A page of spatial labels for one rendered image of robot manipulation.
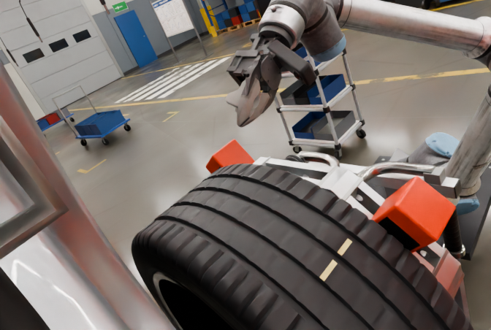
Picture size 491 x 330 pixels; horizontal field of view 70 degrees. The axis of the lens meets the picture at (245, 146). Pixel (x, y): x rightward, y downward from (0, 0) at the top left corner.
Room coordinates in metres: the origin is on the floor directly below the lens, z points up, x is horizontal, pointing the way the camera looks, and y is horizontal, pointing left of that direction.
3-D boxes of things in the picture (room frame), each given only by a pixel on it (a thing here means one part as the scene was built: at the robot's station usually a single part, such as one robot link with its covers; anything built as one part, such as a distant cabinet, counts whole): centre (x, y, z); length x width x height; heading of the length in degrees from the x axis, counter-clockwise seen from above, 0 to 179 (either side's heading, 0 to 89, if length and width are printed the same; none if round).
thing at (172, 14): (10.94, 0.44, 0.97); 1.50 x 0.50 x 1.95; 38
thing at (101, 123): (6.12, 2.17, 0.48); 1.00 x 0.61 x 0.96; 42
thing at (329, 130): (2.66, -0.66, 0.50); 0.54 x 0.42 x 1.00; 35
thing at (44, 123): (9.07, 4.25, 0.48); 1.00 x 0.61 x 0.96; 133
